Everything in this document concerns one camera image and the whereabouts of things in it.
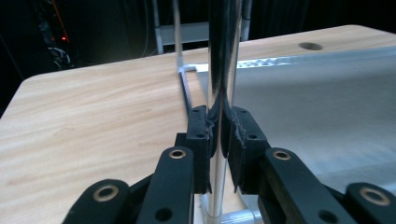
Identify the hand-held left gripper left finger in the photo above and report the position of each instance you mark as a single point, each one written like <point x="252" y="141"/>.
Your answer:
<point x="199" y="140"/>

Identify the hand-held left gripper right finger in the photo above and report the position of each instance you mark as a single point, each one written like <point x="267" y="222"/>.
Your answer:
<point x="246" y="146"/>

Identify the two-tier metal rack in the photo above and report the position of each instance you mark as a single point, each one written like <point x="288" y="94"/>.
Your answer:
<point x="311" y="109"/>

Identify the dark computer tower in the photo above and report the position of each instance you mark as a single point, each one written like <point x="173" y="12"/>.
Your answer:
<point x="57" y="53"/>

